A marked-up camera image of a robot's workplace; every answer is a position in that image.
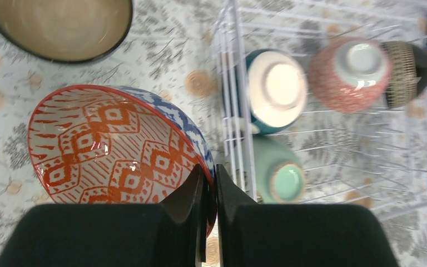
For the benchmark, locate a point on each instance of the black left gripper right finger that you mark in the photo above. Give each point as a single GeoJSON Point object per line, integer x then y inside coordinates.
{"type": "Point", "coordinates": [253, 234]}

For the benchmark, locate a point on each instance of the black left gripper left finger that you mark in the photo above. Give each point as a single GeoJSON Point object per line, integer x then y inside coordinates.
{"type": "Point", "coordinates": [170, 233]}

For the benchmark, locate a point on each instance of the blue white patterned bowl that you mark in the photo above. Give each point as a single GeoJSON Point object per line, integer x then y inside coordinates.
{"type": "Point", "coordinates": [92, 144]}

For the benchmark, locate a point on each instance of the dark teal floral bowl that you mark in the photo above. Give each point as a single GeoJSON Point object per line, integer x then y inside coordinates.
{"type": "Point", "coordinates": [71, 32]}

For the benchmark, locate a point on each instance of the mint green bowl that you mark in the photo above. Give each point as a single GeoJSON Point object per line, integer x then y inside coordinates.
{"type": "Point", "coordinates": [279, 174]}

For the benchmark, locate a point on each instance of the teal and cream bowl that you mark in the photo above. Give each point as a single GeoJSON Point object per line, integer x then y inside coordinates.
{"type": "Point", "coordinates": [276, 90]}

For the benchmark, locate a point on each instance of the floral tablecloth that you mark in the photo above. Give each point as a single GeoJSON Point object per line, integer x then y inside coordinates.
{"type": "Point", "coordinates": [169, 51]}

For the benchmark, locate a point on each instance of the red patterned bowl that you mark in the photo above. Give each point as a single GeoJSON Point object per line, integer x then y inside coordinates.
{"type": "Point", "coordinates": [349, 75]}

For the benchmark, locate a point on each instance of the black gold-rimmed bowl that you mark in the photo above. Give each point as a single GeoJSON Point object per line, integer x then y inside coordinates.
{"type": "Point", "coordinates": [408, 75]}

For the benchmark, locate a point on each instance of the white wire dish rack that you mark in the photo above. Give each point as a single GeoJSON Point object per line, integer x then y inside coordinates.
{"type": "Point", "coordinates": [376, 157]}

